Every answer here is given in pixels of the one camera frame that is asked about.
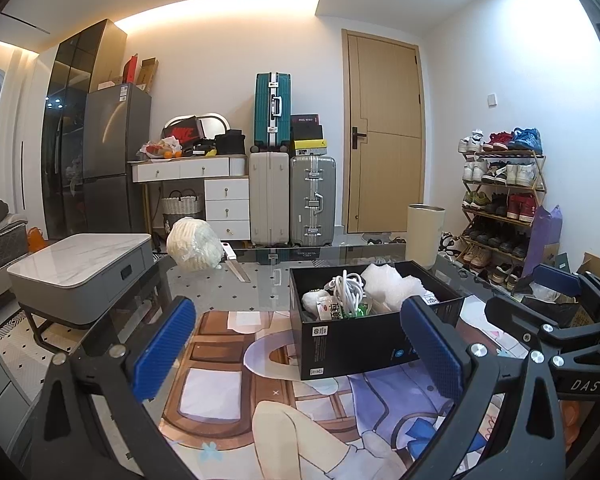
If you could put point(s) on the white black sneakers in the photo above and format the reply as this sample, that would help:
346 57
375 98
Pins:
450 245

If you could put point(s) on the yellow black box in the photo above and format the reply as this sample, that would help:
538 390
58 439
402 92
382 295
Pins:
310 147

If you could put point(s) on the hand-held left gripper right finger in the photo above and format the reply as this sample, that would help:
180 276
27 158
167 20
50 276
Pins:
430 345

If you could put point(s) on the tall brown carton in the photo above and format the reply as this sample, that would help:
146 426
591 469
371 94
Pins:
149 75

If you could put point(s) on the rows of shoes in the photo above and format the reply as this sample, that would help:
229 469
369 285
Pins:
502 172

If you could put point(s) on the white rounded mirror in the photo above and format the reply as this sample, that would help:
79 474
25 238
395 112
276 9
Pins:
215 121

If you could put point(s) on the purple bag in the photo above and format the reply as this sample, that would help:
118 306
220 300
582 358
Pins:
547 235

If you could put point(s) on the wicker basket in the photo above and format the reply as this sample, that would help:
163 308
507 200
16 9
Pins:
181 210

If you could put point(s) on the dark flat box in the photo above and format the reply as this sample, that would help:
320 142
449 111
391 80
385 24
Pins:
306 127

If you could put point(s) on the green white medicine packet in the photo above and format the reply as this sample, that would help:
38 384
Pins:
352 312

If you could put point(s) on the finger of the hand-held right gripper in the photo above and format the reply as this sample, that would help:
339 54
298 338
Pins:
555 280
510 310

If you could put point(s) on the silver suitcase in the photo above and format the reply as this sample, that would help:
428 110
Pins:
312 200

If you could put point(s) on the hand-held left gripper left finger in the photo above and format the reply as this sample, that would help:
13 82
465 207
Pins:
162 345

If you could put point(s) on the red shoe box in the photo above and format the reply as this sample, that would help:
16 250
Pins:
182 132

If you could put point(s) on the printed table mat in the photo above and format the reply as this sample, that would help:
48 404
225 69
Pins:
230 360

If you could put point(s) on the gold metal shoe rack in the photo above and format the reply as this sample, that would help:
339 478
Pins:
541 180

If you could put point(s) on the white crinkled plastic bag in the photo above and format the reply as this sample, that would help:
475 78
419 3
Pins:
395 285

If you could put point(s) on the grey fridge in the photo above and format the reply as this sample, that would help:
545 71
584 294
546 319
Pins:
115 160

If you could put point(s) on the black bag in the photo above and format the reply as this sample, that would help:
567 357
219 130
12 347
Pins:
229 142

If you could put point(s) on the red flat carton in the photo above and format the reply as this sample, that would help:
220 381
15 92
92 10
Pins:
130 70

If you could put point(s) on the orange bag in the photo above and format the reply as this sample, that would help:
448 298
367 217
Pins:
36 240

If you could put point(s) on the bag of oranges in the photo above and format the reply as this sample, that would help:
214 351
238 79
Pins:
160 151

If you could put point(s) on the grey marble-top coffee table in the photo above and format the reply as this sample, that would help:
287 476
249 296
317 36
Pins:
80 265

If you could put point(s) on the red white packet bag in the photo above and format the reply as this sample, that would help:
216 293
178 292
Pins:
324 307

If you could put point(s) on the dark slippers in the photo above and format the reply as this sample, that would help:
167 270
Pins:
385 240

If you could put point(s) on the black cardboard box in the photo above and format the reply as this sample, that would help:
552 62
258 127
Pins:
355 345

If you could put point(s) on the dark tall cabinet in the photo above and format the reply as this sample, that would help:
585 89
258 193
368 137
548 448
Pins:
65 135

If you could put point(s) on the beige suitcase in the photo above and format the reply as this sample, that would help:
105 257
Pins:
269 195

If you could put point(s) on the grey sofa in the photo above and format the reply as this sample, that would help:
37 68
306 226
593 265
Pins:
0 240

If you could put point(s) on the beige cylinder bin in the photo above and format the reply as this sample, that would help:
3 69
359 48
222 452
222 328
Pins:
425 232

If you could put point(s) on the teal suitcase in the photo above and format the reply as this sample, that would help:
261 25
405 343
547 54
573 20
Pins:
271 110

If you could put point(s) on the white bundle in plastic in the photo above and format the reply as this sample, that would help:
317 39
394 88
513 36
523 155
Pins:
195 242

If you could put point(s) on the white desk with drawers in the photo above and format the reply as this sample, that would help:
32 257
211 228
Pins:
200 169

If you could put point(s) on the wooden door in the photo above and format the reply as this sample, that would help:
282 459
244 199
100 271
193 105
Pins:
385 130

